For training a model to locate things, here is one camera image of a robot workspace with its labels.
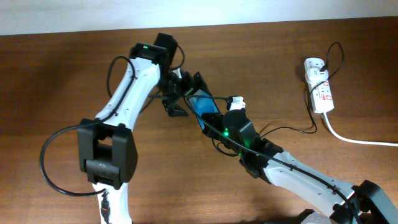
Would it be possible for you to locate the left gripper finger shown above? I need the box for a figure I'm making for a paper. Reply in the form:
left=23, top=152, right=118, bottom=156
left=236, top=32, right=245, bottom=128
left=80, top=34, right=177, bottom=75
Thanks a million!
left=193, top=72, right=211, bottom=96
left=162, top=100, right=189, bottom=118

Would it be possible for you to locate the blue Galaxy smartphone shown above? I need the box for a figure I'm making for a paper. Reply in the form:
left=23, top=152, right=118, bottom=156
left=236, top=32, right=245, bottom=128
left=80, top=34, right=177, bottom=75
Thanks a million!
left=187, top=90, right=220, bottom=116

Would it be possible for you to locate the black USB charging cable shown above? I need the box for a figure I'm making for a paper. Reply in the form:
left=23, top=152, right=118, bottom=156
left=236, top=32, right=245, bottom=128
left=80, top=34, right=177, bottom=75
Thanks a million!
left=211, top=42, right=345, bottom=157

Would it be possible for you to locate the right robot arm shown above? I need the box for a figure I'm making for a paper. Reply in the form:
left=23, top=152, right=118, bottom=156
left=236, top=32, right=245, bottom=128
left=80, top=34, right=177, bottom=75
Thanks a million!
left=199, top=109, right=397, bottom=223

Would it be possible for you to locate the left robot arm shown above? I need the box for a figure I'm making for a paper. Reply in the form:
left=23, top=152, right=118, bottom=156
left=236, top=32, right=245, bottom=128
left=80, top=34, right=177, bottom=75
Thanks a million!
left=78, top=33, right=217, bottom=223

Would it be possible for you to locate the white USB charger adapter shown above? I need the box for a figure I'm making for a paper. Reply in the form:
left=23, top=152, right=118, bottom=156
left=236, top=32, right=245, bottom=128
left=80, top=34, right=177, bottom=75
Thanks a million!
left=305, top=67, right=329, bottom=84

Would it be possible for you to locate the white power strip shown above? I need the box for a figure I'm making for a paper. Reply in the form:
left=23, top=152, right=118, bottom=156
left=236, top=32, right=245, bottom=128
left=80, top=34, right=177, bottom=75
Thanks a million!
left=304, top=57, right=334, bottom=114

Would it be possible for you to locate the white power strip cord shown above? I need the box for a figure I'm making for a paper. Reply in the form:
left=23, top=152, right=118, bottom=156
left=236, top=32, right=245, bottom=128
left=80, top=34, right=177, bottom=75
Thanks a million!
left=321, top=112, right=398, bottom=147

